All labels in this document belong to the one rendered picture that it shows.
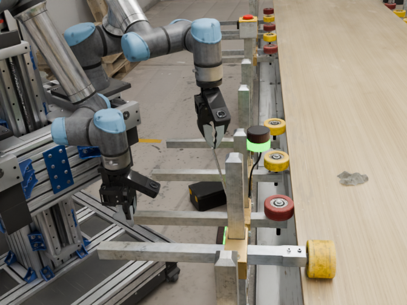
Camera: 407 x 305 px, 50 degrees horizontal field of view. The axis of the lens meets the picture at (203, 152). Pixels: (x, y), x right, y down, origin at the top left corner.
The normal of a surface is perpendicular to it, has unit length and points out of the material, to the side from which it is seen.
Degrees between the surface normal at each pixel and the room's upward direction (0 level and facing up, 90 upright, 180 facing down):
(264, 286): 0
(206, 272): 0
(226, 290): 90
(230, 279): 90
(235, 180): 90
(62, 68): 83
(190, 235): 0
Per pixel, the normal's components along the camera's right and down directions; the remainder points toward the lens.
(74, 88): 0.17, 0.36
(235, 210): -0.11, 0.49
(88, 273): -0.07, -0.87
